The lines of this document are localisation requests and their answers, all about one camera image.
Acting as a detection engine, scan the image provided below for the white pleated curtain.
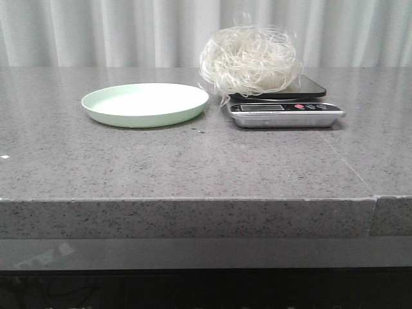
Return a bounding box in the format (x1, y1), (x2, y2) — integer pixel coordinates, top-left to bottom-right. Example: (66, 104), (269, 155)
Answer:
(1, 1), (411, 67)

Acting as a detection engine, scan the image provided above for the light green round plate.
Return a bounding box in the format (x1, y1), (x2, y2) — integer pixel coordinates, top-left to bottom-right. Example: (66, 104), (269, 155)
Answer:
(81, 83), (209, 128)

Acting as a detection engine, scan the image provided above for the silver black kitchen scale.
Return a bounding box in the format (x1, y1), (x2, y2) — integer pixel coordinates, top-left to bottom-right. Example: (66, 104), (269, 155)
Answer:
(226, 75), (346, 128)

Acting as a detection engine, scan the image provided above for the white vermicelli noodle bundle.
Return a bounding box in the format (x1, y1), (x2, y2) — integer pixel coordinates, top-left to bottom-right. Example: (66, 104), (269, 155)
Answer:
(199, 11), (303, 106)

